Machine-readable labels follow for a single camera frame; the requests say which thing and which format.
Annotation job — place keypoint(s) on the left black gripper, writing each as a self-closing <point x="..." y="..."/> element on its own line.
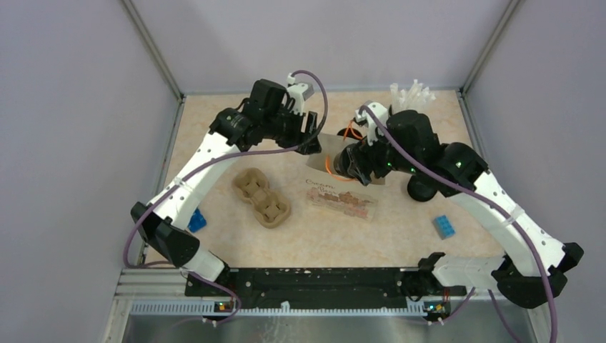
<point x="299" y="136"/>

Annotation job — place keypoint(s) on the stack of black lids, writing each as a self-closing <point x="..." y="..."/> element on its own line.
<point x="419" y="191"/>

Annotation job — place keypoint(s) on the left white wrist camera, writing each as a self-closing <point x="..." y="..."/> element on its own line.
<point x="297" y="94"/>

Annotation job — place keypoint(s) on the single black coffee cup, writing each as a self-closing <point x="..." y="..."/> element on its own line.
<point x="345" y="163"/>

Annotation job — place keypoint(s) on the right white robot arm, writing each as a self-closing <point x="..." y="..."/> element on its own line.
<point x="530" y="271"/>

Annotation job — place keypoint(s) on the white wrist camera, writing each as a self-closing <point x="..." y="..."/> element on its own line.
<point x="366" y="115"/>
<point x="297" y="94"/>

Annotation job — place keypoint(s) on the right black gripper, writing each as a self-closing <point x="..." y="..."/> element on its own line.
<point x="361" y="152"/>

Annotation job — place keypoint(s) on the beige paper takeout bag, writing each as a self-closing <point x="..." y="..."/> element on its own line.
<point x="324" y="188"/>

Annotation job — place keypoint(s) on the blue toy block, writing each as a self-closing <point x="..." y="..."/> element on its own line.
<point x="444" y="227"/>
<point x="197" y="221"/>

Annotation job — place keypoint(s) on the brown pulp cup carrier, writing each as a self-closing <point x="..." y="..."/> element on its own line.
<point x="270" y="207"/>

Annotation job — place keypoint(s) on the bundle of white straws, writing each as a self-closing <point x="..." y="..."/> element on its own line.
<point x="418" y="97"/>

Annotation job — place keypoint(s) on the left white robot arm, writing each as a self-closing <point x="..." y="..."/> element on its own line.
<point x="272" y="112"/>

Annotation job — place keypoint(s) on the blue toy block right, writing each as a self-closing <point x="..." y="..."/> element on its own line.
<point x="444" y="227"/>

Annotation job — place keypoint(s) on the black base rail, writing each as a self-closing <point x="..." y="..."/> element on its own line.
<point x="326" y="288"/>

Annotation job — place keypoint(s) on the blue toy block left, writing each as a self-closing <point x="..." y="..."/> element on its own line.
<point x="197" y="221"/>

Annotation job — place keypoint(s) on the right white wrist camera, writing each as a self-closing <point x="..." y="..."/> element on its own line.
<point x="366" y="115"/>

